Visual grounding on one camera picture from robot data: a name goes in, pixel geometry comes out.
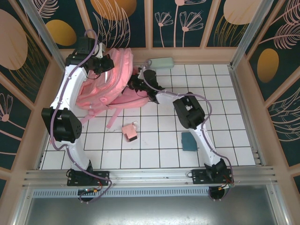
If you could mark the grey metal panel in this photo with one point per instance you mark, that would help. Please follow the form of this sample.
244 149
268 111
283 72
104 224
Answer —
150 211

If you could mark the mint green pencil case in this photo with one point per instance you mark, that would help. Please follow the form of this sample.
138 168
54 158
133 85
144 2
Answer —
161 63

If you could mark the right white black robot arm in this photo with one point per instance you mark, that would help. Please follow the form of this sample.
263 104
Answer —
204 140

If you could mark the slotted metal strip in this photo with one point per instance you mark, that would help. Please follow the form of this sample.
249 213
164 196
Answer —
152 192

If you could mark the aluminium side rail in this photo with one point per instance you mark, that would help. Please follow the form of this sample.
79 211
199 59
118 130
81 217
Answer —
243 112
47 154

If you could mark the aluminium front rail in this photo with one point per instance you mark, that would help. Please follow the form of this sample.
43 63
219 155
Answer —
152 178

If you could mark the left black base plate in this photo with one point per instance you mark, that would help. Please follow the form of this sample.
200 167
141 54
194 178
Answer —
103 175

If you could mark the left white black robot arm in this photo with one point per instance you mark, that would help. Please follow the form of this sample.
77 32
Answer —
70 86

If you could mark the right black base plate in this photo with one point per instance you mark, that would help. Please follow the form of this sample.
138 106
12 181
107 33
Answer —
199 175

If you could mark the aluminium frame post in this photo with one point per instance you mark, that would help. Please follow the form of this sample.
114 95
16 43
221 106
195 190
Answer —
41 30
253 30

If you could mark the teal notebook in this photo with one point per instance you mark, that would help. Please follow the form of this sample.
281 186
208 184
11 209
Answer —
188 143

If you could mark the pink pencil sharpener box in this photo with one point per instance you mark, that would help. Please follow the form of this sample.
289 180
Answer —
130 133

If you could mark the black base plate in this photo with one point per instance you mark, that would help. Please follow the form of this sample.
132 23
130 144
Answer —
199 175
103 175

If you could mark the pink backpack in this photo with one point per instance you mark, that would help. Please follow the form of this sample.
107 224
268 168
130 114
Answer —
117 70

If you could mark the small circuit board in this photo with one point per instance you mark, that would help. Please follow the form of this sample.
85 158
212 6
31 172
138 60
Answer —
89 191
225 186

